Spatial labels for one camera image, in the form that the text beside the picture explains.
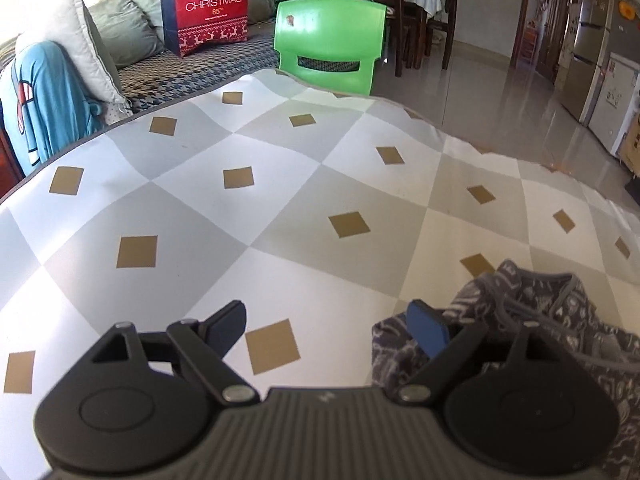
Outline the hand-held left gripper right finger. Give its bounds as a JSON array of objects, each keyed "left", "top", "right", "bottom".
[{"left": 395, "top": 299, "right": 566, "bottom": 406}]

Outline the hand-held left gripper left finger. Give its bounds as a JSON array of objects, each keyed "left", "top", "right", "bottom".
[{"left": 90, "top": 300, "right": 261, "bottom": 406}]

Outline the grey doodle print fleece jacket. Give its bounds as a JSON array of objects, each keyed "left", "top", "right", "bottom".
[{"left": 371, "top": 259, "right": 640, "bottom": 480}]

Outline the diamond pattern table cover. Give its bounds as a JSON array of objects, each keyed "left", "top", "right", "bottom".
[{"left": 0, "top": 69, "right": 640, "bottom": 480}]

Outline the teal cartoon print cloth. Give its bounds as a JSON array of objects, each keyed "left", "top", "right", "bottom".
[{"left": 0, "top": 41, "right": 103, "bottom": 176}]

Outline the pink drawer unit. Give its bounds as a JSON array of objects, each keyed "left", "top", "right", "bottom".
[{"left": 520, "top": 25, "right": 538, "bottom": 66}]

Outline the green cushion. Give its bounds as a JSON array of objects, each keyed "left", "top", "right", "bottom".
[
  {"left": 247, "top": 0, "right": 279, "bottom": 25},
  {"left": 87, "top": 0, "right": 166, "bottom": 70}
]

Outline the red and navy gift bag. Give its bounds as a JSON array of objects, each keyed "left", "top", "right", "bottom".
[{"left": 159, "top": 0, "right": 251, "bottom": 58}]

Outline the green plastic chair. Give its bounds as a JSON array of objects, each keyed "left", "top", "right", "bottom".
[{"left": 274, "top": 0, "right": 388, "bottom": 97}]

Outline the silver refrigerator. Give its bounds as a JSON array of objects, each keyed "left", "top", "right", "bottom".
[{"left": 560, "top": 0, "right": 621, "bottom": 123}]

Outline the white cushion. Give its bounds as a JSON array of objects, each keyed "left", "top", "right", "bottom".
[{"left": 15, "top": 0, "right": 132, "bottom": 117}]

